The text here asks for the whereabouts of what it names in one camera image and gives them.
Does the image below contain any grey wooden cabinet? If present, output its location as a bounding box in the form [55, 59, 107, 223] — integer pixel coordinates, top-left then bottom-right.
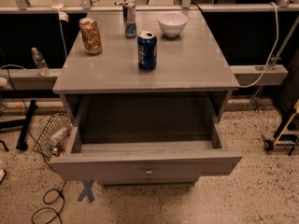
[51, 8, 241, 189]

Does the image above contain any round metal drawer knob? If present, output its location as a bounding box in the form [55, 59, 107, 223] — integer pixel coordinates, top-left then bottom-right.
[145, 170, 153, 176]

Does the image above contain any white ceramic bowl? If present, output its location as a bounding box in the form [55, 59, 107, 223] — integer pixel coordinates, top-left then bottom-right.
[158, 12, 189, 37]

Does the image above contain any wire mesh basket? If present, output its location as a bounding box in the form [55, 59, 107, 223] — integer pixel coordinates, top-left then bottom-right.
[34, 112, 72, 160]

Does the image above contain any slim Red Bull can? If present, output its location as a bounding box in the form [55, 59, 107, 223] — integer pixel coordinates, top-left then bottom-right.
[122, 2, 136, 38]

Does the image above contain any wheeled cart frame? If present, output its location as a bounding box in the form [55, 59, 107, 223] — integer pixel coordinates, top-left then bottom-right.
[262, 107, 299, 156]

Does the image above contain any black metal stand leg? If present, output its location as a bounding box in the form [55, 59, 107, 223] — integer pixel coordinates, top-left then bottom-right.
[16, 100, 37, 151]

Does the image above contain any gold soda can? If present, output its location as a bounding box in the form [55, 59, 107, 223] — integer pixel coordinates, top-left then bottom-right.
[79, 18, 103, 55]

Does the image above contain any grey open top drawer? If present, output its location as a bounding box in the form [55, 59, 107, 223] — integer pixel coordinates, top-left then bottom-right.
[50, 94, 243, 183]

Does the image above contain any black floor cable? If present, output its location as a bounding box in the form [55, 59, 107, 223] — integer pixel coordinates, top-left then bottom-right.
[0, 63, 69, 224]

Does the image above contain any blue tape cross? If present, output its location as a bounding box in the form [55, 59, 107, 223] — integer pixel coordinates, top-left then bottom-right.
[77, 180, 94, 203]

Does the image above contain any blue Pepsi can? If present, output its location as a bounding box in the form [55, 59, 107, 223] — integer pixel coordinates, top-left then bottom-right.
[137, 31, 157, 71]

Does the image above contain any clear plastic water bottle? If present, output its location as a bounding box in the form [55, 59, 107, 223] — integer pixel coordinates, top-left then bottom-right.
[31, 48, 50, 77]

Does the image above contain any white cable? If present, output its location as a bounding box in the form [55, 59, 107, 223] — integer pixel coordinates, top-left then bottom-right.
[238, 1, 280, 89]

